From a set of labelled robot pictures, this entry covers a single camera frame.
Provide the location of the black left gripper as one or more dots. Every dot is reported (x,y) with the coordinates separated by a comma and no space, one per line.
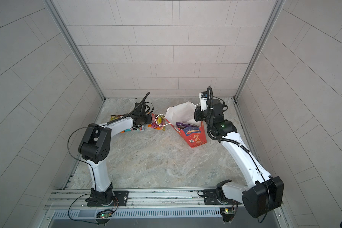
(149,118)

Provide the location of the orange snack packet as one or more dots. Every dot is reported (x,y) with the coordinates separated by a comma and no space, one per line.
(157,123)

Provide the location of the right green circuit board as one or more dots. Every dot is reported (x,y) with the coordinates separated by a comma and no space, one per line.
(227,214)

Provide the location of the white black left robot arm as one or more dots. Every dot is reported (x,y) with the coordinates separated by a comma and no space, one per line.
(95,147)

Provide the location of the teal snack packet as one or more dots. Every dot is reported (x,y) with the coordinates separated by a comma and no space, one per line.
(137,128)

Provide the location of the left green circuit board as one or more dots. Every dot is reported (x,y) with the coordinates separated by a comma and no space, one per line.
(106,214)

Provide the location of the purple snack packet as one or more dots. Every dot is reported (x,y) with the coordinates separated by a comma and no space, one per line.
(185,125)

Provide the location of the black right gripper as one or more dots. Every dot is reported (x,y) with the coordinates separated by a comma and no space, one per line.
(198,111)

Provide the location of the red orange Fox's candy bag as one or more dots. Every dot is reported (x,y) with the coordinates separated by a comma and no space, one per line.
(114,117)

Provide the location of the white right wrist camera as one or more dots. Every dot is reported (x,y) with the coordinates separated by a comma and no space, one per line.
(203,96)

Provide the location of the aluminium corner post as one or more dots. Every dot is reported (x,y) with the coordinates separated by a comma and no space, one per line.
(70,41)
(264,36)

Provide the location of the red paper gift bag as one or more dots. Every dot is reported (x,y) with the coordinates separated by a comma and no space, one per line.
(181,119)

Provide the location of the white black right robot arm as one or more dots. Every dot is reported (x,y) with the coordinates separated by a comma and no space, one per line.
(263,192)

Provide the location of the aluminium corner post right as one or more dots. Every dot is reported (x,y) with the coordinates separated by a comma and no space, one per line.
(264,36)

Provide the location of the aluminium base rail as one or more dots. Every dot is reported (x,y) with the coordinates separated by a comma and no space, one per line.
(194,197)

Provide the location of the aluminium corner post left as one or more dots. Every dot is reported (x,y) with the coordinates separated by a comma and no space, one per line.
(70,41)

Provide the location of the green circuit board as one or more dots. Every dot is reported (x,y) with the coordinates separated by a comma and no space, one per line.
(106,214)
(227,214)

